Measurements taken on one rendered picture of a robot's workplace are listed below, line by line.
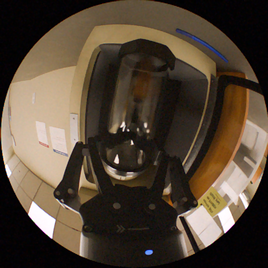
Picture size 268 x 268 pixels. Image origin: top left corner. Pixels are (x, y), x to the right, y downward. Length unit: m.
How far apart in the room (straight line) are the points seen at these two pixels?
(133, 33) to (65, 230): 1.82
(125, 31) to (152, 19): 0.06
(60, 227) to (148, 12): 1.88
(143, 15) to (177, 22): 0.06
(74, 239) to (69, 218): 0.41
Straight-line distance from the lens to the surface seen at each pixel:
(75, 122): 0.21
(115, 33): 0.23
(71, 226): 1.64
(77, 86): 0.20
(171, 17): 0.21
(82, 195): 0.35
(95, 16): 0.24
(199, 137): 0.26
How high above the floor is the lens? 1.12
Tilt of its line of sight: 21 degrees up
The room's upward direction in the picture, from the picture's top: 167 degrees counter-clockwise
